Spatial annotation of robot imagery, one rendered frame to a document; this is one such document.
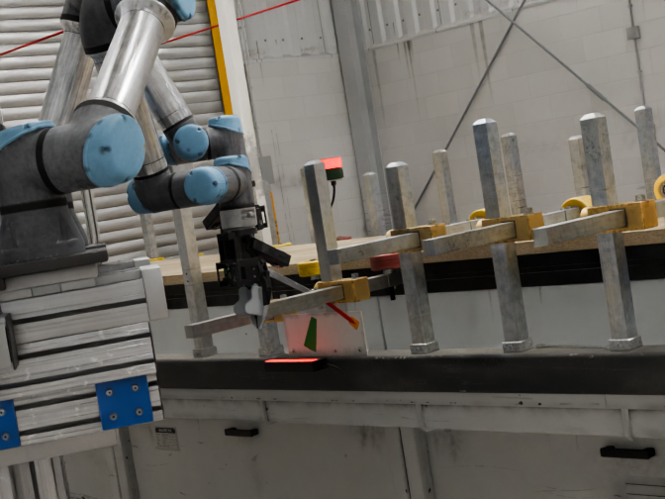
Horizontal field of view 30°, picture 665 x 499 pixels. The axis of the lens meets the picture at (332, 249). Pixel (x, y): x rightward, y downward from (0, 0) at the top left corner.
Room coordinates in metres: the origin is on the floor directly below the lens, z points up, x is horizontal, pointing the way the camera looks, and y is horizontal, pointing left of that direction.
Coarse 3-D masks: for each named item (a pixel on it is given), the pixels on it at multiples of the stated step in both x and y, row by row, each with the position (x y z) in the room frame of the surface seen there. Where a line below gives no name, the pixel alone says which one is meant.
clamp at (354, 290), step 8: (336, 280) 2.80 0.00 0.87; (344, 280) 2.77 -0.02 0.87; (352, 280) 2.75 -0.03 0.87; (360, 280) 2.76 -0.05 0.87; (320, 288) 2.82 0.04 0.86; (344, 288) 2.77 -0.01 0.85; (352, 288) 2.75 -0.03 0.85; (360, 288) 2.76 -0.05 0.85; (368, 288) 2.78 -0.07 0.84; (344, 296) 2.77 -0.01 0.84; (352, 296) 2.75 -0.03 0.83; (360, 296) 2.76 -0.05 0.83; (368, 296) 2.78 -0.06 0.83
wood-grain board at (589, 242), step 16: (352, 240) 3.96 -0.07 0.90; (368, 240) 3.80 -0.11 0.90; (576, 240) 2.57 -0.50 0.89; (592, 240) 2.54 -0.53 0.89; (624, 240) 2.48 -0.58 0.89; (640, 240) 2.46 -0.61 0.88; (656, 240) 2.43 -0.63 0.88; (208, 256) 4.41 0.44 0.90; (304, 256) 3.43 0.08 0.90; (432, 256) 2.85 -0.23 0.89; (448, 256) 2.82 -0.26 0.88; (464, 256) 2.79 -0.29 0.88; (480, 256) 2.75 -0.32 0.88; (176, 272) 3.67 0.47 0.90; (208, 272) 3.45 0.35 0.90; (288, 272) 3.21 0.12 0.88
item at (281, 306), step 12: (372, 276) 2.88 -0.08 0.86; (384, 276) 2.87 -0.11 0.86; (396, 276) 2.89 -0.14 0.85; (324, 288) 2.76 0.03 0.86; (336, 288) 2.76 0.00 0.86; (372, 288) 2.84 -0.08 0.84; (276, 300) 2.65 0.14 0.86; (288, 300) 2.65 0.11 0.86; (300, 300) 2.68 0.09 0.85; (312, 300) 2.70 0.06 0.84; (324, 300) 2.73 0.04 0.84; (276, 312) 2.63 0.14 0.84; (288, 312) 2.65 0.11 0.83
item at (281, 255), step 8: (256, 240) 2.60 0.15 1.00; (256, 248) 2.59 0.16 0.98; (264, 248) 2.61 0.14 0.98; (272, 248) 2.62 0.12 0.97; (264, 256) 2.63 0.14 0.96; (272, 256) 2.62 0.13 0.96; (280, 256) 2.64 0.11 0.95; (288, 256) 2.65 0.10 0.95; (272, 264) 2.66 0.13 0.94; (280, 264) 2.65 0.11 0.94; (288, 264) 2.65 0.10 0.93
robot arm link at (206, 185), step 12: (204, 168) 2.46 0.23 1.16; (216, 168) 2.49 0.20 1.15; (228, 168) 2.54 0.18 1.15; (180, 180) 2.50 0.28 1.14; (192, 180) 2.47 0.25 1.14; (204, 180) 2.46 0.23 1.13; (216, 180) 2.46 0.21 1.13; (228, 180) 2.50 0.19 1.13; (180, 192) 2.50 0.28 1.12; (192, 192) 2.47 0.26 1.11; (204, 192) 2.46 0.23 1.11; (216, 192) 2.46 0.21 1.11; (228, 192) 2.50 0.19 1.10; (180, 204) 2.51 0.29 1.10; (192, 204) 2.51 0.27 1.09; (204, 204) 2.49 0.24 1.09
